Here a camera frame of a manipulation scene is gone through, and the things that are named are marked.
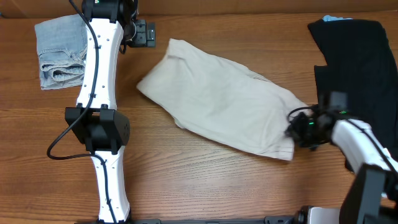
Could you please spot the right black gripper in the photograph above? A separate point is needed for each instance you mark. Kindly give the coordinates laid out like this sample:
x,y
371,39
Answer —
x,y
296,130

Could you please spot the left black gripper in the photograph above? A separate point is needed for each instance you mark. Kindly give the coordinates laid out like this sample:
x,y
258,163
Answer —
x,y
149,35

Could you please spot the beige khaki shorts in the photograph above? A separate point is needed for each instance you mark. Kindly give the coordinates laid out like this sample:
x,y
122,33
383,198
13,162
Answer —
x,y
222,100

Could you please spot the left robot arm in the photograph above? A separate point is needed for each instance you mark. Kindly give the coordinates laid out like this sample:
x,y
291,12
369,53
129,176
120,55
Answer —
x,y
111,27

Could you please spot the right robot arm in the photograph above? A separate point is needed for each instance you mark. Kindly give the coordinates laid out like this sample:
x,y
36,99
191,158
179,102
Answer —
x,y
375,170

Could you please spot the folded light blue jeans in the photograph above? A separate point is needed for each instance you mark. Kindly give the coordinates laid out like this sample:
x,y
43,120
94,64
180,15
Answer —
x,y
61,50

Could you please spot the black t-shirt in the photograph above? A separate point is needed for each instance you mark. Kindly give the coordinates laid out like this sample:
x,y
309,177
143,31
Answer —
x,y
360,63

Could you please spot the light blue cloth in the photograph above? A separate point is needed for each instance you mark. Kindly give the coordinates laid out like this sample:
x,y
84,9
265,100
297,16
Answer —
x,y
329,18

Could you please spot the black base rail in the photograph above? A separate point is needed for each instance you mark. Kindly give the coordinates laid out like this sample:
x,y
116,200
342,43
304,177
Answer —
x,y
211,221

